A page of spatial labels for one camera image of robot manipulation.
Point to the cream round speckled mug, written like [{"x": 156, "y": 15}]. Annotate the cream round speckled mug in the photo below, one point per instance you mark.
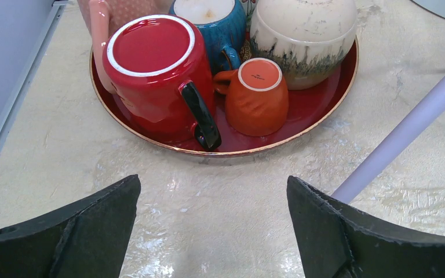
[{"x": 307, "y": 39}]

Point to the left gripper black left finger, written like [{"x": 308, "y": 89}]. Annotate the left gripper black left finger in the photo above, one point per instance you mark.
[{"x": 86, "y": 238}]

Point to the blue ribbed mug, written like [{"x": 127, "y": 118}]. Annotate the blue ribbed mug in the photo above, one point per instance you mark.
[{"x": 222, "y": 24}]

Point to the music stand tripod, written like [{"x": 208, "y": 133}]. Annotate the music stand tripod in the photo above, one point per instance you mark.
[{"x": 418, "y": 119}]

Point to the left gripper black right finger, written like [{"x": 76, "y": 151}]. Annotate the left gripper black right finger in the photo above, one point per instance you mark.
[{"x": 337, "y": 240}]

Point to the dark red round tray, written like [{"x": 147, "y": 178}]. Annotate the dark red round tray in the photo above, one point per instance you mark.
[{"x": 308, "y": 108}]

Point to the small orange cup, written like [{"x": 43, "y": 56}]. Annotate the small orange cup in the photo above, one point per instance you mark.
[{"x": 256, "y": 97}]

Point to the pink dotted mug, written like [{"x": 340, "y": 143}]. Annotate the pink dotted mug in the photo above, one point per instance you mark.
[{"x": 104, "y": 18}]

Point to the aluminium frame rail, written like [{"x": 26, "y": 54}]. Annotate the aluminium frame rail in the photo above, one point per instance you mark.
[{"x": 26, "y": 28}]

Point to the red mug black handle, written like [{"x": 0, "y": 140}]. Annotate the red mug black handle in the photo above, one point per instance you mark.
[{"x": 159, "y": 68}]

